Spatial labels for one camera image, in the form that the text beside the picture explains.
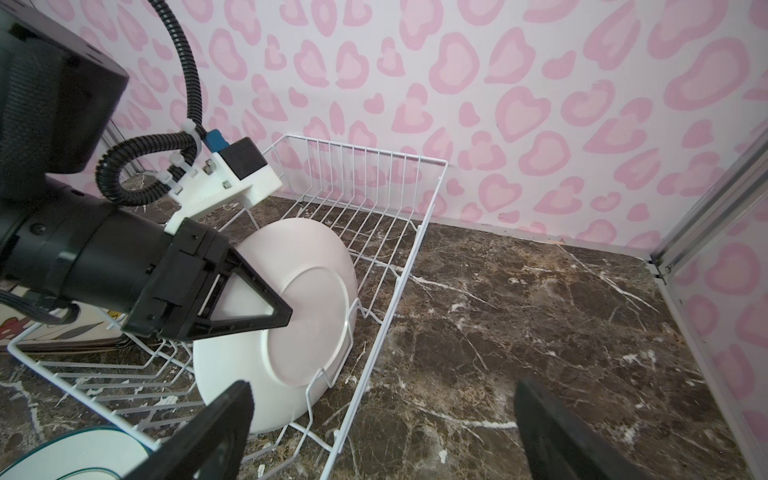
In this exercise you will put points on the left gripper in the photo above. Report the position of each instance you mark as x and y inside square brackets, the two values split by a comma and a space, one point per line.
[68, 248]

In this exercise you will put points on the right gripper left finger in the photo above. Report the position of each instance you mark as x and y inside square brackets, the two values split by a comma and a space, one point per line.
[211, 446]

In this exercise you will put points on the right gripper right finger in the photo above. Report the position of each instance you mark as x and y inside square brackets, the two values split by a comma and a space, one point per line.
[560, 445]

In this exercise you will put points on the white round plate patterned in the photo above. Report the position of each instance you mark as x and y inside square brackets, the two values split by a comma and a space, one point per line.
[288, 368]

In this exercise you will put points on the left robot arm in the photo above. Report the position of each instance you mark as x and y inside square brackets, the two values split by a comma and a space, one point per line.
[58, 94]

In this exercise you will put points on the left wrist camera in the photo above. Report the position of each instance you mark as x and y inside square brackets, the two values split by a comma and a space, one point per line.
[238, 172]

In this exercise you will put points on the white wire dish rack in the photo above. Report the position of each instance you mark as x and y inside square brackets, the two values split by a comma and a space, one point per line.
[378, 202]

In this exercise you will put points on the aluminium corner post right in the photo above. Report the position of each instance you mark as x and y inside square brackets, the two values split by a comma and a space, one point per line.
[741, 187]

